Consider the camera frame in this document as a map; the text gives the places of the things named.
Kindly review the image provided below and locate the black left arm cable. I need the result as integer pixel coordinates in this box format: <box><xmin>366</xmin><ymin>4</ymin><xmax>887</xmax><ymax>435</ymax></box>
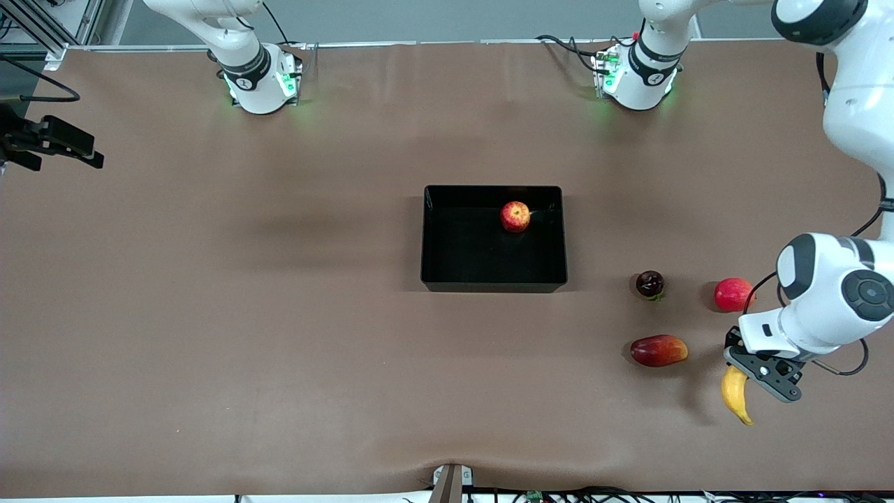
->
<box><xmin>742</xmin><ymin>50</ymin><xmax>891</xmax><ymax>378</ymax></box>

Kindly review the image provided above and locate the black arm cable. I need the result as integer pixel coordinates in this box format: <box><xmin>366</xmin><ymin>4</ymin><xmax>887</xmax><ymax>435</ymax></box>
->
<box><xmin>0</xmin><ymin>53</ymin><xmax>82</xmax><ymax>104</ymax></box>
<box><xmin>742</xmin><ymin>50</ymin><xmax>891</xmax><ymax>378</ymax></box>

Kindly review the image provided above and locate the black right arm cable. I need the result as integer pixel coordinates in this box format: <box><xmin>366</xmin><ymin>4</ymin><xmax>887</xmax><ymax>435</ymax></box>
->
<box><xmin>0</xmin><ymin>53</ymin><xmax>82</xmax><ymax>104</ymax></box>

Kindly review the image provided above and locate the yellow banana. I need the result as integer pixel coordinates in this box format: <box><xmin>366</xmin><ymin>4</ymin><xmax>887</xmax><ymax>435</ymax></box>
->
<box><xmin>721</xmin><ymin>365</ymin><xmax>754</xmax><ymax>426</ymax></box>

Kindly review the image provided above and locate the black right base cable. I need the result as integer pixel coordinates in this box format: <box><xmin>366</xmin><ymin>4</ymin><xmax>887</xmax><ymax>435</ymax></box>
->
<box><xmin>262</xmin><ymin>0</ymin><xmax>309</xmax><ymax>55</ymax></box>

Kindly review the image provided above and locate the red yellow mango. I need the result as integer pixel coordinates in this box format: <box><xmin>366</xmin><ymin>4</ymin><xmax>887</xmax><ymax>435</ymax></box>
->
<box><xmin>630</xmin><ymin>334</ymin><xmax>689</xmax><ymax>368</ymax></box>

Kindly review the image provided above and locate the red yellow striped apple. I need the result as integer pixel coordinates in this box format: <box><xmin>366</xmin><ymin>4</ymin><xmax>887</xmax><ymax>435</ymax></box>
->
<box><xmin>500</xmin><ymin>201</ymin><xmax>532</xmax><ymax>233</ymax></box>

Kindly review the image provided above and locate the black plastic box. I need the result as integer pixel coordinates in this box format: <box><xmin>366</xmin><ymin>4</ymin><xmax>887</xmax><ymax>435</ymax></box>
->
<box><xmin>420</xmin><ymin>184</ymin><xmax>569</xmax><ymax>293</ymax></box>

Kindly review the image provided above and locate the aluminium frame post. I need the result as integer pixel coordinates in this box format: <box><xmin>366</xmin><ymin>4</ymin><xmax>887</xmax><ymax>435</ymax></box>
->
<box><xmin>0</xmin><ymin>0</ymin><xmax>133</xmax><ymax>71</ymax></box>

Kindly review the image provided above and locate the black base cable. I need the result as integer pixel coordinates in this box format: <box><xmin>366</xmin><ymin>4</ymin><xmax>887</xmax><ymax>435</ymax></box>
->
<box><xmin>262</xmin><ymin>0</ymin><xmax>309</xmax><ymax>55</ymax></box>
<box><xmin>536</xmin><ymin>34</ymin><xmax>610</xmax><ymax>72</ymax></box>

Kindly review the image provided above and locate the black left base cable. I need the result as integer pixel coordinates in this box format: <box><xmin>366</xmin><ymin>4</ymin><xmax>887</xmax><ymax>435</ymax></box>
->
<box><xmin>536</xmin><ymin>34</ymin><xmax>610</xmax><ymax>72</ymax></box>

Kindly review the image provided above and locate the wooden clamp with metal bracket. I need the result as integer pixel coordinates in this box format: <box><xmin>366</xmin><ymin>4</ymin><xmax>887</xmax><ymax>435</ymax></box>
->
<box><xmin>432</xmin><ymin>463</ymin><xmax>474</xmax><ymax>503</ymax></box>

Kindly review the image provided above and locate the brown table mat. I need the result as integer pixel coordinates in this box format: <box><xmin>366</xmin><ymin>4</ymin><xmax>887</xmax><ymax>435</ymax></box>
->
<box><xmin>0</xmin><ymin>41</ymin><xmax>894</xmax><ymax>498</ymax></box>

